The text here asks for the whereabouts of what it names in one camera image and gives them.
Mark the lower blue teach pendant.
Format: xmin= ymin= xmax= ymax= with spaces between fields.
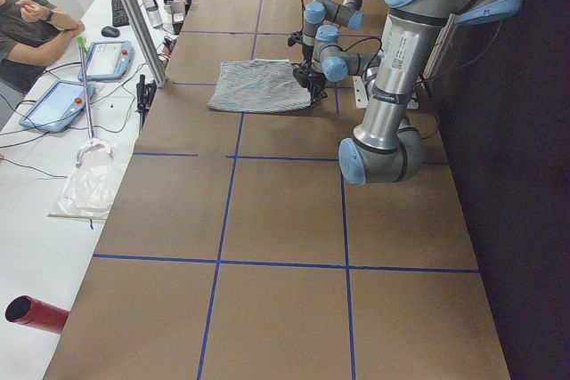
xmin=19 ymin=80 xmax=86 ymax=133

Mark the upper blue teach pendant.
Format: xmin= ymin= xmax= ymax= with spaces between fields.
xmin=85 ymin=41 xmax=134 ymax=82

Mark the aluminium frame post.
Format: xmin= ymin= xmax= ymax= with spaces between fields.
xmin=121 ymin=0 xmax=167 ymax=87

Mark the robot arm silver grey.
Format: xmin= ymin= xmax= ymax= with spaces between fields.
xmin=289 ymin=0 xmax=523 ymax=185
xmin=288 ymin=0 xmax=363 ymax=65

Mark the person in grey shirt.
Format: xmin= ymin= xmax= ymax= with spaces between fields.
xmin=1 ymin=0 xmax=85 ymax=94

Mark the blue teach pendant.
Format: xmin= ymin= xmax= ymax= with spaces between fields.
xmin=19 ymin=80 xmax=86 ymax=133
xmin=85 ymin=41 xmax=134 ymax=82

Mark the clear plastic bag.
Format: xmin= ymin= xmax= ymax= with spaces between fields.
xmin=48 ymin=141 xmax=133 ymax=222

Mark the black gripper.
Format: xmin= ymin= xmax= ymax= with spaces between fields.
xmin=293 ymin=64 xmax=327 ymax=104
xmin=288 ymin=30 xmax=314 ymax=64

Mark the red cylinder tube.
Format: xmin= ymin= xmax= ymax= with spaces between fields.
xmin=4 ymin=295 xmax=69 ymax=334

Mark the silver reacher grabber stick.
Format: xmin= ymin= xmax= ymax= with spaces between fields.
xmin=76 ymin=36 xmax=113 ymax=168

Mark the black keyboard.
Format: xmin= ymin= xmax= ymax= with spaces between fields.
xmin=111 ymin=0 xmax=129 ymax=28

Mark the water bottle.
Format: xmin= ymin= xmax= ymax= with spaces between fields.
xmin=142 ymin=0 xmax=163 ymax=28

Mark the black tripod on desk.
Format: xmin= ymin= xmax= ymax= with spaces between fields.
xmin=136 ymin=74 xmax=157 ymax=132

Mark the black computer mouse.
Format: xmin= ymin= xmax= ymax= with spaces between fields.
xmin=101 ymin=26 xmax=120 ymax=38

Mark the navy white striped polo shirt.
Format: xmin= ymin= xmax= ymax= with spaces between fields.
xmin=208 ymin=59 xmax=312 ymax=113

